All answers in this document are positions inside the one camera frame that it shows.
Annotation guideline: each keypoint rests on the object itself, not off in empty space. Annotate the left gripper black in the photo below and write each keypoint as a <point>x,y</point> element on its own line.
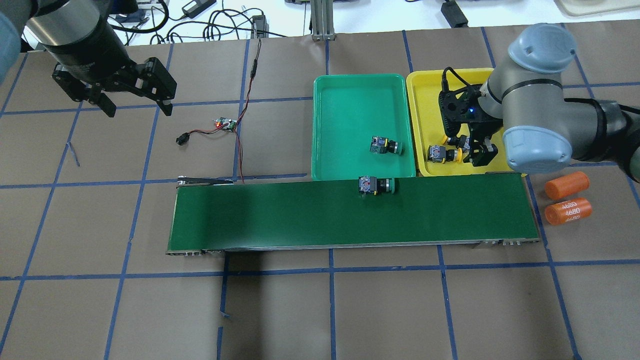
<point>89,49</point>

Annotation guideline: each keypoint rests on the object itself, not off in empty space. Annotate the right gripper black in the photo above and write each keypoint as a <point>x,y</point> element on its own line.
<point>479,129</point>

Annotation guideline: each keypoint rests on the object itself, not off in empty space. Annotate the yellow push button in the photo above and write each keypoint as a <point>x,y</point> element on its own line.
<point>441,154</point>
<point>461,142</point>

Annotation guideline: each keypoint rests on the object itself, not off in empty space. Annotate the plain orange cylinder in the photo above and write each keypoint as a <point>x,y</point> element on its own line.
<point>567,185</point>

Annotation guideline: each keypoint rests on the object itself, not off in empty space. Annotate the green push button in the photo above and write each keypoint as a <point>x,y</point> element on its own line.
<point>369,185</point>
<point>384,145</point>

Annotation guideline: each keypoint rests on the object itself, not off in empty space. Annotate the orange cylinder marked 4680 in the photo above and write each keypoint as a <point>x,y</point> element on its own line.
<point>568,211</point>

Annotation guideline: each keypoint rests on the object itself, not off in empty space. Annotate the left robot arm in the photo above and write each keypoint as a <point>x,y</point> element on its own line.
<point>52,22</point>

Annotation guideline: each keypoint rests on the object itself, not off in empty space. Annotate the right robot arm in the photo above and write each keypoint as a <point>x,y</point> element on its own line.
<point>520,111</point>

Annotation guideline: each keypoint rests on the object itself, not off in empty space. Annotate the yellow plastic tray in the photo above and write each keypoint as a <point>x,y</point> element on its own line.
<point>423,88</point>

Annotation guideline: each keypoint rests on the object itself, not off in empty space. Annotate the motor controller board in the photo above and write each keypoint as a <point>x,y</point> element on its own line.
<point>225,124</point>

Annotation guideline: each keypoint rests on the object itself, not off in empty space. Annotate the black power adapter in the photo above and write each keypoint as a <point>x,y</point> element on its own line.
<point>193,8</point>

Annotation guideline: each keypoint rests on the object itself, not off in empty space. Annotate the green plastic tray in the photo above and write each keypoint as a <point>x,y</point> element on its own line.
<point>348,110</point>

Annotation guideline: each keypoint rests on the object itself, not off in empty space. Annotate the green conveyor belt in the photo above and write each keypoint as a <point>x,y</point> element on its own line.
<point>463,209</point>

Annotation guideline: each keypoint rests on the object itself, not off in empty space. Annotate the beige tray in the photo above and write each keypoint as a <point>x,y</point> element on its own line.
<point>578,8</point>

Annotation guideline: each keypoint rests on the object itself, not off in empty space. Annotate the aluminium frame post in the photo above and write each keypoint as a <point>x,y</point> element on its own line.
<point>322,20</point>

